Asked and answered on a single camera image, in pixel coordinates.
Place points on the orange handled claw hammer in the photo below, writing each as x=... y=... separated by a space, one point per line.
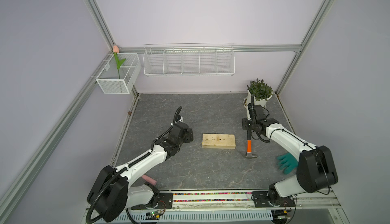
x=246 y=126

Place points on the wooden block with nail holes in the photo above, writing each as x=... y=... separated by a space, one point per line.
x=219 y=141

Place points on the green potted plant white pot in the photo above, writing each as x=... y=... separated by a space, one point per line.
x=260 y=91

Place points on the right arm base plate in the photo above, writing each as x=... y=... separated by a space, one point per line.
x=263 y=199

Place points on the white plant saucer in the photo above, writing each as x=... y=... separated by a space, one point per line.
x=245 y=102

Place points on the artificial pink tulip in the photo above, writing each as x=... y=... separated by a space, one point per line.
x=119 y=62

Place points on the white wire wall shelf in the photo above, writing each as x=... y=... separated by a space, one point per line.
x=189 y=59

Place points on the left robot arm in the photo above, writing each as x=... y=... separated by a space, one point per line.
x=113 y=190

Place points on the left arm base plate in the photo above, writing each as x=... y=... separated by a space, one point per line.
x=160 y=201

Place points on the white rail with coloured strip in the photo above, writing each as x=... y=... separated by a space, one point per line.
x=236 y=207

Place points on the white mesh basket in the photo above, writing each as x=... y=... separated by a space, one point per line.
x=108 y=80

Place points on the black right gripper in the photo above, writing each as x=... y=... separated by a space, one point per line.
x=244 y=124

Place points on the green work glove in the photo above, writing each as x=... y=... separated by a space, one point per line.
x=287 y=163

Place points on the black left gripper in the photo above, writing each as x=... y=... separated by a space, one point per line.
x=189 y=135

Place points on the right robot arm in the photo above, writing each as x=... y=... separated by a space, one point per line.
x=315 y=170

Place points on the purple pink cloth item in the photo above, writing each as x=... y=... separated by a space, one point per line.
x=149 y=179

